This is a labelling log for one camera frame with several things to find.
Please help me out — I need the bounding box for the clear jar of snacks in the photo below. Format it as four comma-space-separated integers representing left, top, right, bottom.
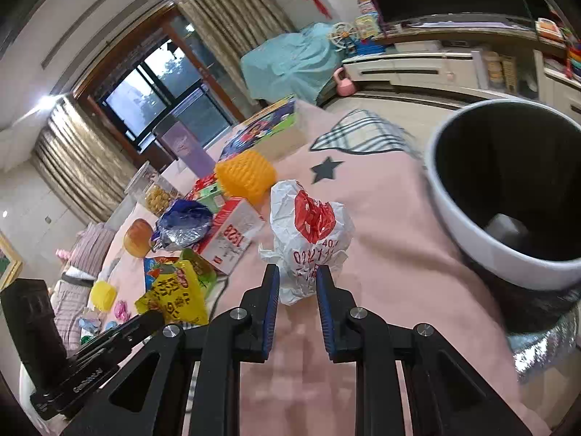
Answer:
124, 161, 181, 218

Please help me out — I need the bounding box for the yellow foam net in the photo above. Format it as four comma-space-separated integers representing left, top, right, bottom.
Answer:
90, 280, 117, 313

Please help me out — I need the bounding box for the red yellow mango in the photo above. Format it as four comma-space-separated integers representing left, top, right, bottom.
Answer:
123, 218, 154, 258

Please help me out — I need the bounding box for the orange foam fruit net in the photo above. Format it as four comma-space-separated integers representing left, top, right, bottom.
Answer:
215, 150, 277, 206

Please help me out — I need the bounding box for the pink kettlebell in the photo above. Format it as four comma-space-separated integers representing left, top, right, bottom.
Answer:
333, 67, 357, 97

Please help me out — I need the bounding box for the silver trash bag liner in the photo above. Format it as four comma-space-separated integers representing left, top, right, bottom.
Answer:
507, 305, 580, 384

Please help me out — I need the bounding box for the red snack wrapper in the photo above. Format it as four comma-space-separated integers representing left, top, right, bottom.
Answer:
185, 173, 218, 201

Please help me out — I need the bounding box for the blue foil bag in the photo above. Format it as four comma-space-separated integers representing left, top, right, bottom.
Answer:
150, 199, 214, 251

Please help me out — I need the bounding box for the beige patterned curtain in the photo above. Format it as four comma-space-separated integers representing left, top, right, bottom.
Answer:
171, 0, 296, 104

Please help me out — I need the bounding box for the yellow snack wrapper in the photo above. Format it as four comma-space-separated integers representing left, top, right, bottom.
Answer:
135, 248, 218, 326

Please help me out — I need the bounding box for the colourful children's book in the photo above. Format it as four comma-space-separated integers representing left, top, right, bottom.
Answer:
219, 96, 306, 162

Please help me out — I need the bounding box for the white red paper bag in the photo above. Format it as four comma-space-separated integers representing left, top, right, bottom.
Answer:
258, 180, 354, 306

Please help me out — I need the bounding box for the teal covered armchair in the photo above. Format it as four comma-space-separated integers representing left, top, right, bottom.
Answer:
240, 23, 342, 104

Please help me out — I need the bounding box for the pink bed blanket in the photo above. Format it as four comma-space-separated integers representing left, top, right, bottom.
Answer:
44, 99, 553, 436

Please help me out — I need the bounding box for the white round trash bin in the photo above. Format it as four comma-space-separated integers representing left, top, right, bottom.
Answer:
424, 98, 580, 290

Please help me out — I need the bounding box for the white red carton box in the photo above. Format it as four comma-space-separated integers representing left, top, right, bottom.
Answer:
194, 197, 265, 276

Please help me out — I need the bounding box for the green drink carton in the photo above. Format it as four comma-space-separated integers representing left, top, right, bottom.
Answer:
196, 182, 227, 215

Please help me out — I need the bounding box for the white tv cabinet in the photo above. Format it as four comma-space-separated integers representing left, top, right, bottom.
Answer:
343, 40, 580, 122

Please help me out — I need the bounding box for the toy ferris wheel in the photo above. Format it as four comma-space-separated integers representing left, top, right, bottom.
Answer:
328, 22, 359, 54

